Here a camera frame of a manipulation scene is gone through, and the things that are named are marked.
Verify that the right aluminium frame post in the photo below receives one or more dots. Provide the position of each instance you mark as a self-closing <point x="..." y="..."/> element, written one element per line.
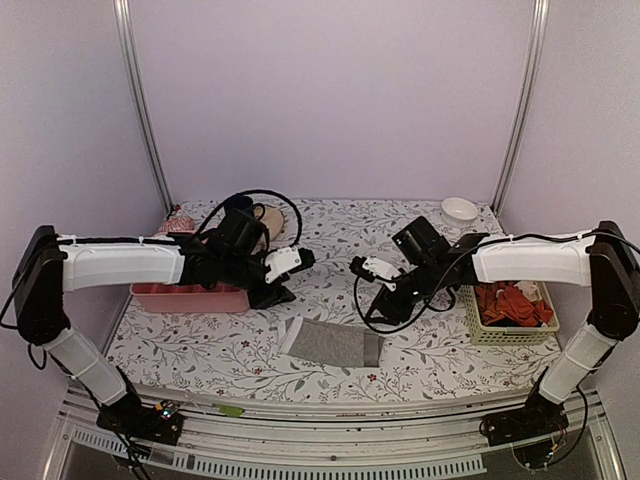
<point x="531" y="68"/>

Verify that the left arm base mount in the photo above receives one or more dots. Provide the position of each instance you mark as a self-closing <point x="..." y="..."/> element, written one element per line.
<point x="130" y="418"/>

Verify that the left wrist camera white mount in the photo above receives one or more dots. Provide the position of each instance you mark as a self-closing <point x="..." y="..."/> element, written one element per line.
<point x="285" y="261"/>

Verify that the aluminium frame post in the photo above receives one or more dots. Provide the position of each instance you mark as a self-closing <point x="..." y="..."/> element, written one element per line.
<point x="531" y="68"/>
<point x="124" y="26"/>

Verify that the left aluminium frame post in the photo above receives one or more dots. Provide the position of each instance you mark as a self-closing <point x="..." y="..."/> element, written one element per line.
<point x="124" y="26"/>

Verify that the red white striped cloth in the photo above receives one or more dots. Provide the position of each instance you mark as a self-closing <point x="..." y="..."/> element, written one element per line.
<point x="177" y="224"/>

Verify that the beige plush toy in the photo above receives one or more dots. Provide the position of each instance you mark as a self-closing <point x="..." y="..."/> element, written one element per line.
<point x="271" y="217"/>

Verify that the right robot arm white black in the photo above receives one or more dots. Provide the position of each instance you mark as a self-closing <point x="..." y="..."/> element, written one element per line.
<point x="600" y="259"/>

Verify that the pale green plastic basket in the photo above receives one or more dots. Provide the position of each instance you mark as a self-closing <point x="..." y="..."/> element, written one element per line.
<point x="507" y="335"/>

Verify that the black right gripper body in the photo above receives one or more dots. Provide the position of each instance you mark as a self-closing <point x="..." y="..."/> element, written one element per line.
<point x="426" y="283"/>

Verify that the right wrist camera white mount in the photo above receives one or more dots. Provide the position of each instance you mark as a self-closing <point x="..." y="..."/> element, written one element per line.
<point x="374" y="269"/>

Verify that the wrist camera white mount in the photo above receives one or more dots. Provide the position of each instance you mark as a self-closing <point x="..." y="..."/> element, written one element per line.
<point x="374" y="269"/>
<point x="285" y="261"/>

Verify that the orange clothes in basket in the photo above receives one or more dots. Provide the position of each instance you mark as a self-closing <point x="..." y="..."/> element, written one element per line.
<point x="512" y="304"/>

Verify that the grey boxer underwear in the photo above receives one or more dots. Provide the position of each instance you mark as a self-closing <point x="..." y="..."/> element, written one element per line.
<point x="330" y="344"/>

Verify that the green tape scrap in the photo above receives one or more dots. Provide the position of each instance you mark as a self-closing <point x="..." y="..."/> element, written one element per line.
<point x="230" y="410"/>

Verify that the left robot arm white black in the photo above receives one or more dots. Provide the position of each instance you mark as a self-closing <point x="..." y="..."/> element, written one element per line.
<point x="54" y="265"/>

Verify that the dark blue mug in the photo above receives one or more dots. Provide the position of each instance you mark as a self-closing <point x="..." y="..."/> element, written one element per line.
<point x="246" y="204"/>

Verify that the pink divided organizer box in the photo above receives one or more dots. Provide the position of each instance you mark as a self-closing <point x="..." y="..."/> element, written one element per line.
<point x="161" y="298"/>

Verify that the white bowl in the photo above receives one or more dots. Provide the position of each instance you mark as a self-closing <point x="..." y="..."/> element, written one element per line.
<point x="458" y="212"/>

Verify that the floral tablecloth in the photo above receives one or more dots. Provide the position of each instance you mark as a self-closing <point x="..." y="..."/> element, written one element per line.
<point x="236" y="355"/>

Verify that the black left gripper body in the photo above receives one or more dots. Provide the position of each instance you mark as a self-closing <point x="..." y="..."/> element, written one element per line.
<point x="237" y="271"/>

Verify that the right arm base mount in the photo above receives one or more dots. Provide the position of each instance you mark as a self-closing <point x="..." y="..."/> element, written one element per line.
<point x="535" y="418"/>

